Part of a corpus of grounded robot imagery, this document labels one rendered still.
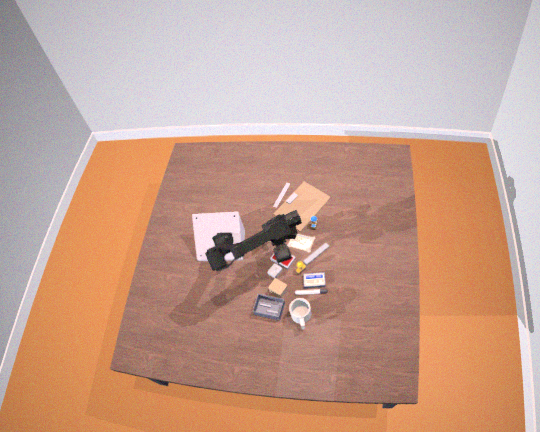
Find white flat bar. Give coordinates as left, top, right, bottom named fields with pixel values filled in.
left=273, top=183, right=290, bottom=208

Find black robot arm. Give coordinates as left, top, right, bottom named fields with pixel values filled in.
left=205, top=210, right=302, bottom=271

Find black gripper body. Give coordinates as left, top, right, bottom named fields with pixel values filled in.
left=271, top=239, right=292, bottom=263

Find tan cube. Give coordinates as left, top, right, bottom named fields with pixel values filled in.
left=268, top=278, right=288, bottom=298

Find yellow rubber stamp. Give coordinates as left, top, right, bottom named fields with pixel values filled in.
left=296, top=262, right=306, bottom=275

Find tan rectangular board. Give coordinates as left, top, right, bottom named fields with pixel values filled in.
left=274, top=181, right=330, bottom=231

